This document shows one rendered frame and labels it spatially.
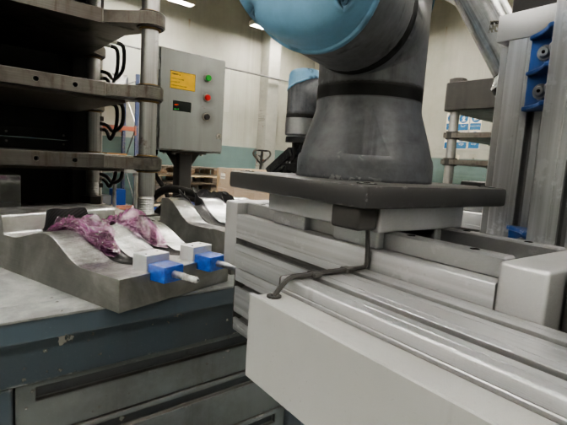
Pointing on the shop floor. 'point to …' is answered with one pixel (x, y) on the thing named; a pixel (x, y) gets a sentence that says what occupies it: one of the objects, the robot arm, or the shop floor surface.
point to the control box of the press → (189, 110)
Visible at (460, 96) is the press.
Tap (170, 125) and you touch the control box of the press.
